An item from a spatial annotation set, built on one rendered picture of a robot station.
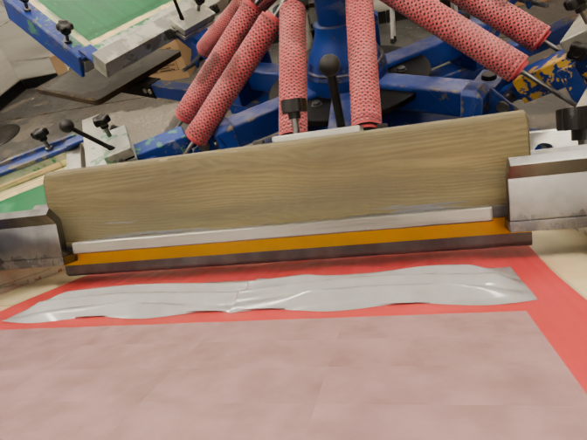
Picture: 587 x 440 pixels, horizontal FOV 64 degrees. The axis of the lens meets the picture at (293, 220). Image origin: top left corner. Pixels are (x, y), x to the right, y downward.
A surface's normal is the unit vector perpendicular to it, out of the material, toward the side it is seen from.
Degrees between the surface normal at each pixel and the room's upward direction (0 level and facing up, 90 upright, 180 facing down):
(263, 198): 56
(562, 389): 32
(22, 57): 90
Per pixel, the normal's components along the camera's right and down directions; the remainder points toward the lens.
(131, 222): -0.22, 0.14
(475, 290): -0.24, -0.76
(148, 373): -0.12, -0.98
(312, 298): -0.22, -0.59
